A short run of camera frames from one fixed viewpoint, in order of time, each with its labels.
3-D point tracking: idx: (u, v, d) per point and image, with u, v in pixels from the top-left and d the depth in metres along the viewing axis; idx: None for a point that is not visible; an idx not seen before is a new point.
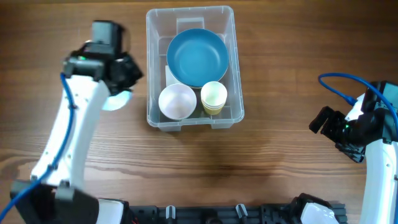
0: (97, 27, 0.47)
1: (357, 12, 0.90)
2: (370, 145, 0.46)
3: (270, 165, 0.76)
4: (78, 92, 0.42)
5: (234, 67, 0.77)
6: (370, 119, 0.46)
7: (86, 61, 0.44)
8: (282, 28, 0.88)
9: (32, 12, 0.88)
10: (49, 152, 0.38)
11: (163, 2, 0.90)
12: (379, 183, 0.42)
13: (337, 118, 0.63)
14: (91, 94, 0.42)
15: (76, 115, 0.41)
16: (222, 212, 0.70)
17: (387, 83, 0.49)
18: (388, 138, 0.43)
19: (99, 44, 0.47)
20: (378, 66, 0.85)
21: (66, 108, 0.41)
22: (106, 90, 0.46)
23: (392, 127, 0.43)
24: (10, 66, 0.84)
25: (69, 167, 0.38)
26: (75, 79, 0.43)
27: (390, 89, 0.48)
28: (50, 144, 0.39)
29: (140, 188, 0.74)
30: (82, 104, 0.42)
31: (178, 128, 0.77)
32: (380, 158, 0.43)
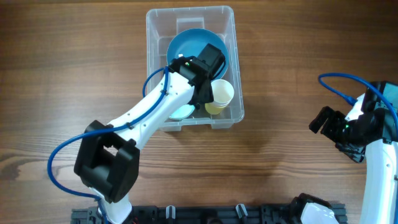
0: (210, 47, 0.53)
1: (357, 13, 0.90)
2: (370, 145, 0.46)
3: (271, 165, 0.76)
4: (173, 85, 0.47)
5: (234, 66, 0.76)
6: (369, 120, 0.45)
7: (186, 71, 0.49)
8: (282, 28, 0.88)
9: (32, 12, 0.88)
10: (132, 115, 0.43)
11: (163, 2, 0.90)
12: (379, 182, 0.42)
13: (337, 118, 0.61)
14: (181, 92, 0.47)
15: (165, 99, 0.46)
16: (222, 213, 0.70)
17: (387, 83, 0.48)
18: (388, 138, 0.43)
19: (202, 61, 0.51)
20: (378, 66, 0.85)
21: (159, 92, 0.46)
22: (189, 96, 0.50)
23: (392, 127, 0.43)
24: (10, 66, 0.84)
25: (138, 135, 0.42)
26: (173, 76, 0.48)
27: (390, 89, 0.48)
28: (135, 109, 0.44)
29: (140, 189, 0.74)
30: (172, 93, 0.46)
31: (178, 128, 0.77)
32: (379, 158, 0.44)
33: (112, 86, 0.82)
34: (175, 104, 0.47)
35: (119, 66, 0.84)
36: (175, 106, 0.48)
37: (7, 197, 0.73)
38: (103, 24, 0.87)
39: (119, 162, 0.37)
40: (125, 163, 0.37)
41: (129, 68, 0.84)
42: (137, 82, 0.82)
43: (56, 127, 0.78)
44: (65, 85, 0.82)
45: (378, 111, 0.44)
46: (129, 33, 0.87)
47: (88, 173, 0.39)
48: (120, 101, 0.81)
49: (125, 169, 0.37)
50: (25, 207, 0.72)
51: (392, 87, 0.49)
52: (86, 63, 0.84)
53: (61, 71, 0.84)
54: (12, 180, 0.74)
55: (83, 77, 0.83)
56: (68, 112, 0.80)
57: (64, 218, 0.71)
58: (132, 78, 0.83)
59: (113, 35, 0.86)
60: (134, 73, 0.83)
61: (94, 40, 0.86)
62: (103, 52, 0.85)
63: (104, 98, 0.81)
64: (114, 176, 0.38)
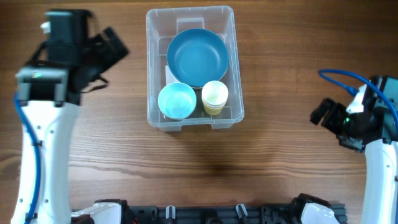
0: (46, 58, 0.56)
1: (356, 13, 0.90)
2: (369, 144, 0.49)
3: (271, 165, 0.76)
4: (41, 127, 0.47)
5: (234, 66, 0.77)
6: (369, 117, 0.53)
7: (43, 72, 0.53)
8: (282, 28, 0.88)
9: (32, 12, 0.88)
10: (24, 200, 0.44)
11: (163, 2, 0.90)
12: (380, 183, 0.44)
13: (344, 112, 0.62)
14: (55, 132, 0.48)
15: (41, 153, 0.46)
16: (222, 213, 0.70)
17: (388, 78, 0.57)
18: (388, 139, 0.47)
19: (50, 68, 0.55)
20: (378, 67, 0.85)
21: (32, 146, 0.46)
22: (73, 107, 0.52)
23: (390, 126, 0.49)
24: (10, 66, 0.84)
25: (50, 214, 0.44)
26: (22, 89, 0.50)
27: (392, 85, 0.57)
28: (22, 191, 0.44)
29: (140, 189, 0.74)
30: (45, 138, 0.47)
31: (178, 128, 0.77)
32: (380, 159, 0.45)
33: (112, 85, 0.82)
34: (57, 153, 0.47)
35: (119, 66, 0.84)
36: (66, 136, 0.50)
37: (8, 197, 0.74)
38: (103, 24, 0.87)
39: None
40: None
41: (129, 68, 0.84)
42: (137, 81, 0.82)
43: None
44: None
45: (379, 111, 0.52)
46: (129, 33, 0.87)
47: None
48: (120, 101, 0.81)
49: None
50: None
51: (392, 83, 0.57)
52: None
53: None
54: (13, 180, 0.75)
55: None
56: None
57: None
58: (132, 78, 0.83)
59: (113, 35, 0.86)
60: (134, 73, 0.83)
61: None
62: None
63: (104, 98, 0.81)
64: None
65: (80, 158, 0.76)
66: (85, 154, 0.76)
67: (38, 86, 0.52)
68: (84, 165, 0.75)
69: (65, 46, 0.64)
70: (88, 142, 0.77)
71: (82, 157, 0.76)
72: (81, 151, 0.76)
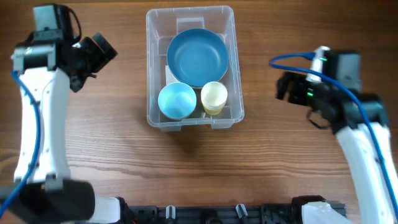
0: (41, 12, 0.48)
1: (357, 12, 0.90)
2: (339, 134, 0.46)
3: (271, 165, 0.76)
4: (37, 87, 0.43)
5: (234, 66, 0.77)
6: (330, 106, 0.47)
7: (35, 49, 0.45)
8: (282, 28, 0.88)
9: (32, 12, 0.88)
10: (26, 153, 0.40)
11: (163, 2, 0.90)
12: (364, 171, 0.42)
13: (300, 82, 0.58)
14: (51, 88, 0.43)
15: (40, 109, 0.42)
16: (222, 213, 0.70)
17: (340, 55, 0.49)
18: (354, 126, 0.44)
19: (45, 30, 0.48)
20: (378, 66, 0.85)
21: (29, 105, 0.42)
22: (66, 78, 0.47)
23: (353, 112, 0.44)
24: (11, 66, 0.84)
25: (50, 160, 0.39)
26: (17, 61, 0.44)
27: (346, 60, 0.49)
28: (25, 145, 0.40)
29: (140, 188, 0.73)
30: (43, 96, 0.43)
31: (178, 128, 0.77)
32: (355, 147, 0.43)
33: (112, 85, 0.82)
34: (57, 110, 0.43)
35: (119, 66, 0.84)
36: (61, 101, 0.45)
37: None
38: (104, 24, 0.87)
39: (56, 198, 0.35)
40: (60, 194, 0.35)
41: (129, 68, 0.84)
42: (137, 81, 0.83)
43: None
44: None
45: (338, 95, 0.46)
46: (129, 33, 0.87)
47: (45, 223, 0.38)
48: (120, 101, 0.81)
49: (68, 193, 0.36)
50: None
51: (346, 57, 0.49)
52: None
53: None
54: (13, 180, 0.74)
55: None
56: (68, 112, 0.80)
57: None
58: (132, 78, 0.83)
59: (114, 35, 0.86)
60: (134, 73, 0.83)
61: None
62: None
63: (104, 98, 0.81)
64: (65, 210, 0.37)
65: (81, 158, 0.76)
66: (86, 153, 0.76)
67: (31, 62, 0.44)
68: (84, 165, 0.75)
69: (52, 14, 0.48)
70: (88, 142, 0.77)
71: (83, 157, 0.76)
72: (81, 151, 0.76)
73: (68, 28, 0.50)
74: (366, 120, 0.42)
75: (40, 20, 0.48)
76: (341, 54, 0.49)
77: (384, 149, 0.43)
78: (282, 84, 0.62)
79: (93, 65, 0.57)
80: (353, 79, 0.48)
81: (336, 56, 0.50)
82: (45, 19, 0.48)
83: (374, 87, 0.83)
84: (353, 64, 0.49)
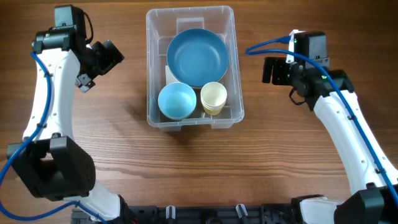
0: (59, 10, 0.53)
1: (357, 12, 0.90)
2: (315, 105, 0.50)
3: (270, 165, 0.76)
4: (51, 62, 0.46)
5: (234, 67, 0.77)
6: (303, 83, 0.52)
7: (53, 37, 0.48)
8: (282, 28, 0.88)
9: (32, 12, 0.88)
10: (36, 116, 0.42)
11: (163, 2, 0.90)
12: (341, 130, 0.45)
13: (280, 65, 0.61)
14: (63, 63, 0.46)
15: (53, 81, 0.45)
16: (222, 213, 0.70)
17: (309, 37, 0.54)
18: (326, 94, 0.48)
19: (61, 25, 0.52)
20: (378, 66, 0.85)
21: (43, 77, 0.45)
22: (76, 60, 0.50)
23: (324, 84, 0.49)
24: (10, 66, 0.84)
25: (58, 123, 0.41)
26: (36, 43, 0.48)
27: (315, 42, 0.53)
28: (36, 110, 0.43)
29: (140, 189, 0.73)
30: (55, 70, 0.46)
31: (178, 128, 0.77)
32: (329, 111, 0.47)
33: (112, 85, 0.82)
34: (66, 84, 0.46)
35: (119, 66, 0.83)
36: (69, 79, 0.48)
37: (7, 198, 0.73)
38: (104, 24, 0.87)
39: (60, 156, 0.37)
40: (62, 152, 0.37)
41: (129, 68, 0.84)
42: (137, 81, 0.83)
43: None
44: None
45: (311, 74, 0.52)
46: (129, 33, 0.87)
47: (47, 187, 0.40)
48: (120, 100, 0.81)
49: (69, 154, 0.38)
50: (25, 207, 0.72)
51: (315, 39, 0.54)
52: None
53: None
54: (12, 180, 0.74)
55: None
56: None
57: (64, 218, 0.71)
58: (132, 78, 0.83)
59: (113, 34, 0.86)
60: (134, 73, 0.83)
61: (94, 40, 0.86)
62: None
63: (104, 98, 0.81)
64: (66, 172, 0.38)
65: None
66: None
67: (48, 47, 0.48)
68: None
69: (69, 12, 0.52)
70: (88, 142, 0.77)
71: None
72: None
73: (81, 25, 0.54)
74: (334, 87, 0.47)
75: (59, 16, 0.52)
76: (309, 36, 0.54)
77: (354, 108, 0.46)
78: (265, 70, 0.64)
79: (101, 63, 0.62)
80: (323, 58, 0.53)
81: (306, 39, 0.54)
82: (63, 15, 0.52)
83: (373, 87, 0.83)
84: (321, 44, 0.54)
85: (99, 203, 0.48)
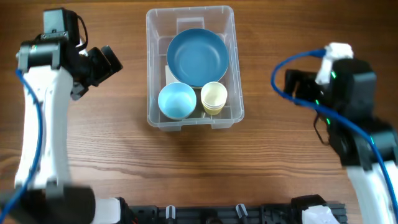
0: (50, 17, 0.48)
1: (357, 12, 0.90)
2: (351, 171, 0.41)
3: (270, 165, 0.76)
4: (41, 86, 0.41)
5: (234, 66, 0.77)
6: (342, 142, 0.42)
7: (40, 48, 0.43)
8: (282, 28, 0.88)
9: (32, 12, 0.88)
10: (27, 158, 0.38)
11: (163, 2, 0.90)
12: (376, 213, 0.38)
13: (308, 85, 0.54)
14: (53, 87, 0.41)
15: (44, 113, 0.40)
16: (222, 213, 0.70)
17: (354, 76, 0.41)
18: (370, 168, 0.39)
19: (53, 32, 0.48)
20: (378, 66, 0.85)
21: (32, 105, 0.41)
22: (68, 74, 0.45)
23: (366, 150, 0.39)
24: (10, 66, 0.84)
25: (51, 164, 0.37)
26: (22, 58, 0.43)
27: (360, 84, 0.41)
28: (27, 147, 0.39)
29: (140, 188, 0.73)
30: (46, 97, 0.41)
31: (178, 128, 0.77)
32: (368, 189, 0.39)
33: (112, 85, 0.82)
34: (60, 111, 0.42)
35: None
36: (64, 105, 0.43)
37: None
38: (104, 24, 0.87)
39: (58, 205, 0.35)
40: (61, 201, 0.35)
41: (129, 68, 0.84)
42: (137, 81, 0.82)
43: None
44: None
45: (351, 132, 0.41)
46: (129, 33, 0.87)
47: None
48: (120, 100, 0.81)
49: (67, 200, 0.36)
50: None
51: (361, 79, 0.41)
52: None
53: None
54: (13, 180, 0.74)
55: None
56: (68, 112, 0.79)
57: None
58: (132, 78, 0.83)
59: (113, 34, 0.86)
60: (134, 73, 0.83)
61: (93, 40, 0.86)
62: None
63: (104, 98, 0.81)
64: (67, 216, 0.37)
65: (81, 158, 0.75)
66: (85, 153, 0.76)
67: (35, 61, 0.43)
68: (84, 165, 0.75)
69: (61, 18, 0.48)
70: (88, 142, 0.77)
71: (83, 157, 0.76)
72: (81, 151, 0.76)
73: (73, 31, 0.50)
74: (380, 162, 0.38)
75: (49, 22, 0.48)
76: (355, 74, 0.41)
77: None
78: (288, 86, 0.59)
79: (97, 73, 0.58)
80: (368, 103, 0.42)
81: (348, 78, 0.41)
82: (54, 20, 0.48)
83: None
84: (370, 86, 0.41)
85: (100, 209, 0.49)
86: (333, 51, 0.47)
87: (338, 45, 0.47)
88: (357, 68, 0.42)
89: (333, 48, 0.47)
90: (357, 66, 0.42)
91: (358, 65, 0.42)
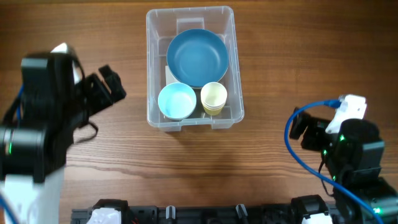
0: (27, 68, 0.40)
1: (356, 13, 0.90)
2: None
3: (270, 165, 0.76)
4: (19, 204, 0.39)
5: (234, 67, 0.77)
6: (346, 205, 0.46)
7: (21, 134, 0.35)
8: (282, 28, 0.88)
9: (32, 12, 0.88)
10: None
11: (163, 2, 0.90)
12: None
13: (316, 131, 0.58)
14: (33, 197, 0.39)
15: None
16: (222, 213, 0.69)
17: (364, 145, 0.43)
18: None
19: (34, 100, 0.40)
20: (378, 67, 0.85)
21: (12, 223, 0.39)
22: (55, 166, 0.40)
23: (369, 215, 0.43)
24: (10, 66, 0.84)
25: None
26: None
27: (369, 150, 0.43)
28: None
29: (140, 189, 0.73)
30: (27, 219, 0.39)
31: (178, 128, 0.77)
32: None
33: None
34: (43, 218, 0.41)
35: (119, 66, 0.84)
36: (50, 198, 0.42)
37: None
38: (104, 24, 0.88)
39: None
40: None
41: (129, 68, 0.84)
42: (137, 82, 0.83)
43: None
44: None
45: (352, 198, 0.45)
46: (129, 33, 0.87)
47: None
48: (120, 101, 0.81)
49: None
50: None
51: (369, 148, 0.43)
52: (86, 63, 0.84)
53: None
54: None
55: None
56: None
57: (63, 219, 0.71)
58: (132, 78, 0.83)
59: (113, 35, 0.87)
60: (134, 73, 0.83)
61: (94, 40, 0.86)
62: (103, 52, 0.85)
63: None
64: None
65: (81, 158, 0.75)
66: (85, 154, 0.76)
67: (16, 163, 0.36)
68: (84, 165, 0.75)
69: (45, 75, 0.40)
70: (88, 142, 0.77)
71: (83, 157, 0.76)
72: (81, 151, 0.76)
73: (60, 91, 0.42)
74: None
75: (29, 85, 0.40)
76: (364, 144, 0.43)
77: None
78: (296, 129, 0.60)
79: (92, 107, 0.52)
80: (374, 168, 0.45)
81: (356, 146, 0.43)
82: (36, 83, 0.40)
83: (373, 87, 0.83)
84: (377, 154, 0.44)
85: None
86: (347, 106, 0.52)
87: (353, 98, 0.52)
88: (364, 135, 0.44)
89: (348, 101, 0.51)
90: (364, 132, 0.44)
91: (365, 132, 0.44)
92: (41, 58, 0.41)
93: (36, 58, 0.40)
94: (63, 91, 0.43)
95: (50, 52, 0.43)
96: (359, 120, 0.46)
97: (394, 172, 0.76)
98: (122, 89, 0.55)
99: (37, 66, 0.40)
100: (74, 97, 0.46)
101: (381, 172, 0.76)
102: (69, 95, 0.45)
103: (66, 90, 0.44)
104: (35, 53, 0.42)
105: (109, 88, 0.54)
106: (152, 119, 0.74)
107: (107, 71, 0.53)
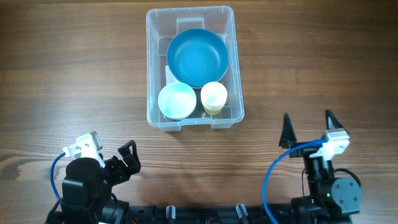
0: (66, 187, 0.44)
1: (356, 12, 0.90)
2: None
3: (270, 165, 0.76)
4: None
5: (234, 67, 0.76)
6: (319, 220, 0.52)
7: None
8: (282, 28, 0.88)
9: (33, 12, 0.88)
10: None
11: (163, 2, 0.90)
12: None
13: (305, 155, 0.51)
14: None
15: None
16: (222, 213, 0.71)
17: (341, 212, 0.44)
18: None
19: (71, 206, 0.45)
20: (377, 67, 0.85)
21: None
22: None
23: None
24: (11, 66, 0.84)
25: None
26: None
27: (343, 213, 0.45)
28: None
29: (140, 188, 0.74)
30: None
31: (178, 128, 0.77)
32: None
33: (112, 85, 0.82)
34: None
35: (119, 66, 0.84)
36: None
37: (7, 197, 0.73)
38: (104, 24, 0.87)
39: None
40: None
41: (129, 68, 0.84)
42: (137, 81, 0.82)
43: (56, 127, 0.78)
44: (65, 85, 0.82)
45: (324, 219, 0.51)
46: (129, 33, 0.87)
47: None
48: (120, 101, 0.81)
49: None
50: (25, 206, 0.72)
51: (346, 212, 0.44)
52: (86, 63, 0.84)
53: (61, 70, 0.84)
54: (12, 180, 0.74)
55: (83, 76, 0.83)
56: (68, 112, 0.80)
57: None
58: (132, 78, 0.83)
59: (113, 35, 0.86)
60: (134, 73, 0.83)
61: (94, 40, 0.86)
62: (103, 52, 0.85)
63: (104, 98, 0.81)
64: None
65: None
66: None
67: None
68: None
69: (79, 192, 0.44)
70: None
71: None
72: None
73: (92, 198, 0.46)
74: None
75: (68, 198, 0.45)
76: (343, 211, 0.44)
77: None
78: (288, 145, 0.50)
79: (113, 182, 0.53)
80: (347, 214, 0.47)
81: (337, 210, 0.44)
82: (75, 196, 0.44)
83: (373, 87, 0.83)
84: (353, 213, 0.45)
85: None
86: (334, 144, 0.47)
87: (336, 137, 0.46)
88: (347, 200, 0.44)
89: (333, 142, 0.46)
90: (349, 198, 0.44)
91: (349, 196, 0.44)
92: (78, 173, 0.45)
93: (75, 173, 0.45)
94: (101, 193, 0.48)
95: (80, 159, 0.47)
96: (351, 182, 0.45)
97: (393, 173, 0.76)
98: (137, 165, 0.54)
99: (76, 183, 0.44)
100: (110, 190, 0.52)
101: (380, 172, 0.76)
102: (109, 188, 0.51)
103: (102, 191, 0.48)
104: (69, 170, 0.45)
105: (125, 163, 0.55)
106: (153, 121, 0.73)
107: (125, 152, 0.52)
